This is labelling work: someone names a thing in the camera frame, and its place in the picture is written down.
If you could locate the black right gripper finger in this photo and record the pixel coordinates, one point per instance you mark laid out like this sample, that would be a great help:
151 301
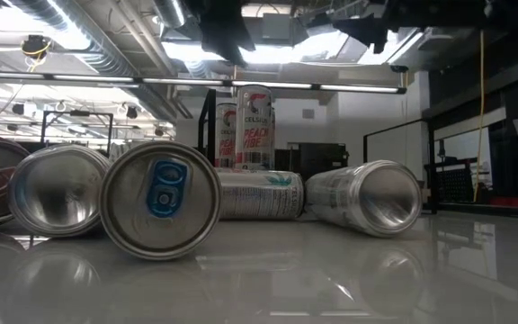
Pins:
367 29

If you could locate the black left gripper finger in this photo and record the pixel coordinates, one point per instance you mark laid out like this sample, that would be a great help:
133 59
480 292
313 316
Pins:
225 31

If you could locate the blue silver Red Bull can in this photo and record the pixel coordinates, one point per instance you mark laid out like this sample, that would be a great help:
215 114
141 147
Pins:
160 202

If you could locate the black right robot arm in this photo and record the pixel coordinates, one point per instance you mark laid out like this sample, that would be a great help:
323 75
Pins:
466 11

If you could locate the long ceiling light bar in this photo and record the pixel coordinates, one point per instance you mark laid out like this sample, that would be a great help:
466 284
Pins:
268 84

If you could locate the wooden tray board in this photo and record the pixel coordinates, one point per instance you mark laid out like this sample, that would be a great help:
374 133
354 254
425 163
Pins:
209 117

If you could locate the black cabinet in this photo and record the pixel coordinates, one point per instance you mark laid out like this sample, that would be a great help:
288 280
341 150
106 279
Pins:
326 157

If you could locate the black perforated panel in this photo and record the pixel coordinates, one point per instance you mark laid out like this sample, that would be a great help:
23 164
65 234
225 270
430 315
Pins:
454 180

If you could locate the black round ceiling device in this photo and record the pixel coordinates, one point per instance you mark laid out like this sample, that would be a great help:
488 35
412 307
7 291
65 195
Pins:
34 46

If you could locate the red flat object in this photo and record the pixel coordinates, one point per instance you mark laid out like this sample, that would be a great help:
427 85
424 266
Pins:
508 201

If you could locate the black ceiling camera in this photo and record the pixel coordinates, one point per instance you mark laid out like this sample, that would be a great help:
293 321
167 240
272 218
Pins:
398 68

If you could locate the round metal duct pipe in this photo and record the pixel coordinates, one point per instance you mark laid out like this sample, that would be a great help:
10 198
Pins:
169 11

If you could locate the silver corrugated air duct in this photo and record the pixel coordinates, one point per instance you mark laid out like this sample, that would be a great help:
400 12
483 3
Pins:
83 40

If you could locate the black metal rack frame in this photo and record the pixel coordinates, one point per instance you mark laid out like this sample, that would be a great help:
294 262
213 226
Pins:
79 113

